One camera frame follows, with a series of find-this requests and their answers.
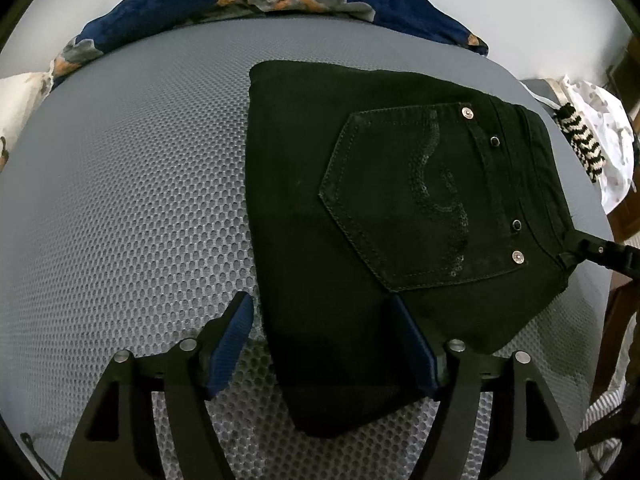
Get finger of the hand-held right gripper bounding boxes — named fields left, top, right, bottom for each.
left=559, top=230, right=640, bottom=277

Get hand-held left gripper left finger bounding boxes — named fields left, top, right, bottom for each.
left=60, top=291, right=256, bottom=480

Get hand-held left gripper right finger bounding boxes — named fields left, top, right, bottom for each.
left=386, top=295, right=583, bottom=480

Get black pants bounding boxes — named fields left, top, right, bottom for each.
left=247, top=60, right=581, bottom=438

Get black white striped knit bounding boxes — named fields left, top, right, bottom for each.
left=554, top=104, right=607, bottom=184

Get white dotted cloth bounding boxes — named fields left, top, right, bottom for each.
left=520, top=74, right=638, bottom=216

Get grey white striped cloth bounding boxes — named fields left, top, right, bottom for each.
left=580, top=389, right=640, bottom=480

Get grey mesh mattress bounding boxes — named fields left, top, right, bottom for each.
left=0, top=12, right=616, bottom=480

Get grey pillow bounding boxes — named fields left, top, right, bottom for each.
left=520, top=78, right=568, bottom=111

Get blue floral blanket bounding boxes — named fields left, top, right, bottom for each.
left=50, top=0, right=490, bottom=91

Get white floral cloth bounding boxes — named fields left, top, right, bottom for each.
left=0, top=71, right=56, bottom=171

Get wooden frame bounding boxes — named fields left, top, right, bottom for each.
left=602, top=35, right=640, bottom=108

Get thin black wire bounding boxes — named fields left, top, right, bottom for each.
left=19, top=432, right=57, bottom=479

